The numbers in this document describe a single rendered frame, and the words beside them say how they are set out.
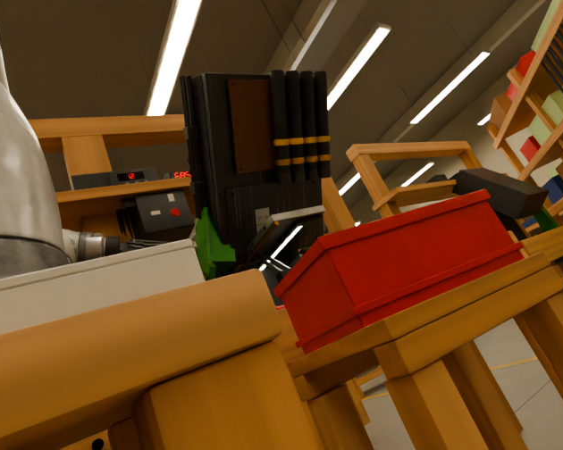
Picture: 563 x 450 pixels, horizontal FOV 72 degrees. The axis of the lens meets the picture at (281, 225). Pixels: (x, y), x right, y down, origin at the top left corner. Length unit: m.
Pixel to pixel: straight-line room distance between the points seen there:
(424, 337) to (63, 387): 0.36
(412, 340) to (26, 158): 0.40
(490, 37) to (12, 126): 8.18
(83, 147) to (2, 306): 1.44
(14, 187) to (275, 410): 0.24
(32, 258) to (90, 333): 0.13
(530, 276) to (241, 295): 0.50
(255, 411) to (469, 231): 0.48
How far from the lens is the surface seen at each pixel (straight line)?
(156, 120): 1.77
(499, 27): 8.33
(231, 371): 0.20
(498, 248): 0.65
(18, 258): 0.31
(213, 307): 0.20
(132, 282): 0.23
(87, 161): 1.61
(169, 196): 1.42
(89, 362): 0.19
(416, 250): 0.55
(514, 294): 0.60
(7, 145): 0.36
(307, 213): 0.99
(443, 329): 0.48
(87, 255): 1.11
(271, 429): 0.21
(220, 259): 1.05
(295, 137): 1.10
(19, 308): 0.22
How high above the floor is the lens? 0.79
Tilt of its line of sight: 19 degrees up
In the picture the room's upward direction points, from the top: 24 degrees counter-clockwise
